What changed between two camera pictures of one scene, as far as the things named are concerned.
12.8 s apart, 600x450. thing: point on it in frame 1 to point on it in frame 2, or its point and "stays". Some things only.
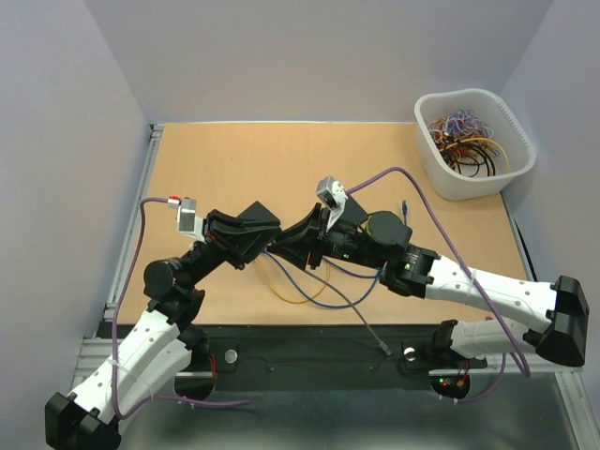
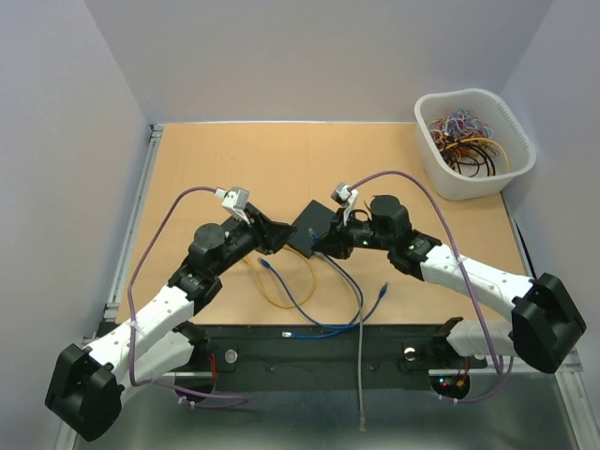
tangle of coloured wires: [464, 142] stays
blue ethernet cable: [361, 275] to [267, 266]
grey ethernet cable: [382, 346] to [362, 412]
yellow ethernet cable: [305, 301] to [262, 286]
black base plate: [327, 357] stays
